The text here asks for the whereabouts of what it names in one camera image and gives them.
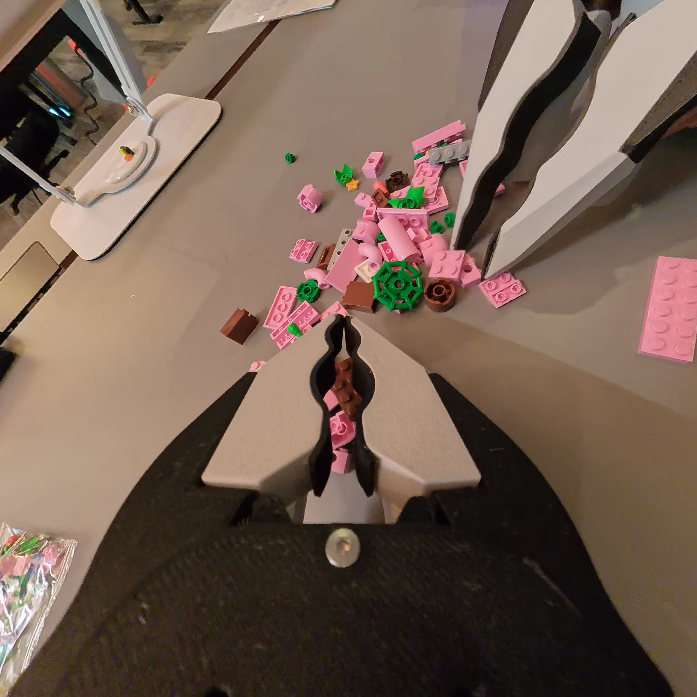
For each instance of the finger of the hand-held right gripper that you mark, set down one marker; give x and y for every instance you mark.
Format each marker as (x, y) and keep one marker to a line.
(599, 141)
(517, 81)

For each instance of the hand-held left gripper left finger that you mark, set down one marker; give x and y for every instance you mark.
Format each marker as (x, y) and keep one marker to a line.
(261, 435)

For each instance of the pink flower brick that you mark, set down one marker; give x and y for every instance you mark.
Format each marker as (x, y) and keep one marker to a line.
(309, 199)

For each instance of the long pink plate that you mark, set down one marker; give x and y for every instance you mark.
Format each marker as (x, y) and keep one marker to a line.
(672, 310)

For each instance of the black office chair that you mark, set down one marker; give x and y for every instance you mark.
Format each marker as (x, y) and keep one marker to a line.
(27, 147)

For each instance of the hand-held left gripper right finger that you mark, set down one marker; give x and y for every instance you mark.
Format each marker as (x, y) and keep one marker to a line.
(419, 435)

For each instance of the small clear plastic bag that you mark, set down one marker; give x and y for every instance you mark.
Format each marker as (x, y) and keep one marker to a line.
(27, 588)

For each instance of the green web piece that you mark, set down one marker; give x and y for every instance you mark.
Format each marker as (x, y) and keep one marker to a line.
(397, 284)

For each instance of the pile of pink toy bricks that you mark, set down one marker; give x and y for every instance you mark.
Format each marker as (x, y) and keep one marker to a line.
(403, 239)

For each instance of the brown round brick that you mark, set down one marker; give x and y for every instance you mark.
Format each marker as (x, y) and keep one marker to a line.
(439, 295)

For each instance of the white book stand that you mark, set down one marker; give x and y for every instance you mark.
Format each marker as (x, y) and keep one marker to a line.
(179, 120)

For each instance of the printed paper sheet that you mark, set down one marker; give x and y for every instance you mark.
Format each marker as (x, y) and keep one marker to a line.
(261, 16)

